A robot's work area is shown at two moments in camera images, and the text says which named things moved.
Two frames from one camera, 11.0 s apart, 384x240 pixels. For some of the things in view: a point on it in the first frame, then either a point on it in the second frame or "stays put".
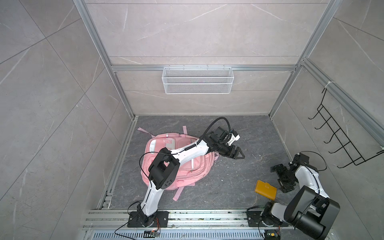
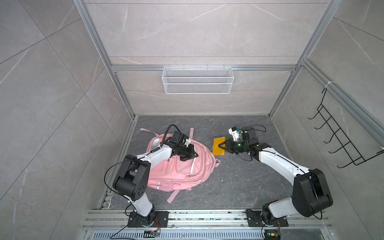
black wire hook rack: x=354 y=155 stays put
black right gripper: x=286 y=186 to x=229 y=147
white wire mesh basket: x=197 y=80 stays put
